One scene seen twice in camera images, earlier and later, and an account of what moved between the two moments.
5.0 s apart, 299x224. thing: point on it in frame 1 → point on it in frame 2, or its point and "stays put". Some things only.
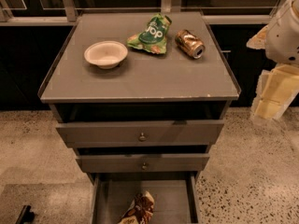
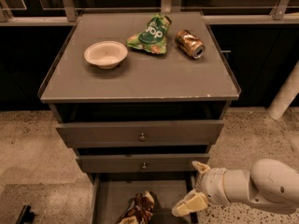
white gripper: (282, 37) → (212, 183)
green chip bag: (152, 38) stays put
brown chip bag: (141, 209) stays put
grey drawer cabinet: (141, 97) stays put
